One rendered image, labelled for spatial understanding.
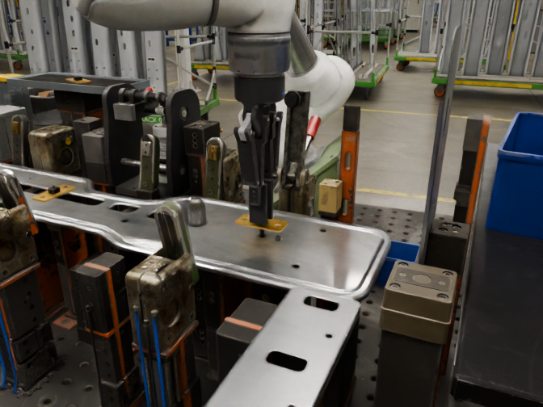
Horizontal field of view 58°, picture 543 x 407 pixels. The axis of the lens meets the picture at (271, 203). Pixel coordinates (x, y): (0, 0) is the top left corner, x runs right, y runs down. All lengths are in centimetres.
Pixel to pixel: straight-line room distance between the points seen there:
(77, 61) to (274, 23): 515
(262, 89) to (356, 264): 29
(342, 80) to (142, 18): 99
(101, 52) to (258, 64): 496
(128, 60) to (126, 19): 481
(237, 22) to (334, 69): 87
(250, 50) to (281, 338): 38
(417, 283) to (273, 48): 36
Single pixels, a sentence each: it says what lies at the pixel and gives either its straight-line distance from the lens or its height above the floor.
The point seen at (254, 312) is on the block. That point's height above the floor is 98.
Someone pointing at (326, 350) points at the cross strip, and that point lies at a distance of 58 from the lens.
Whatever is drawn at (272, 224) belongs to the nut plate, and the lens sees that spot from 81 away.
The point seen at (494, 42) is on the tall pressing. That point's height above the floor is 74.
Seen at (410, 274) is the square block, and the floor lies 106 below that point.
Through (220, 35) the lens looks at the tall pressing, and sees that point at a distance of 888.
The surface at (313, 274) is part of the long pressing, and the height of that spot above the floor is 100.
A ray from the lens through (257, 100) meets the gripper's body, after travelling 71.
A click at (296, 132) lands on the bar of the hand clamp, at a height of 114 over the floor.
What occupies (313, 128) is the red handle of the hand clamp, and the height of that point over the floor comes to 113.
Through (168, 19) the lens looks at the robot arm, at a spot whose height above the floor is 134.
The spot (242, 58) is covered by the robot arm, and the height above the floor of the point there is 129.
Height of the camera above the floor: 137
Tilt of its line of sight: 23 degrees down
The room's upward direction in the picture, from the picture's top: straight up
